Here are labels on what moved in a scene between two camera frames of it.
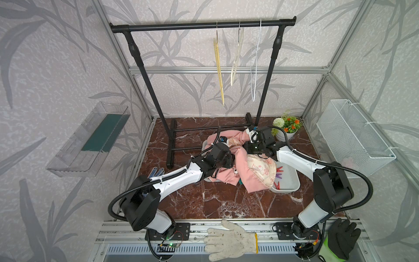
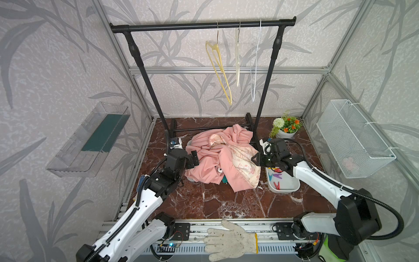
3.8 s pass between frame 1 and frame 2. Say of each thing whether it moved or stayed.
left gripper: moved
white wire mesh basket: stayed
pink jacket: moved
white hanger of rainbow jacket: stayed
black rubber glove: stayed
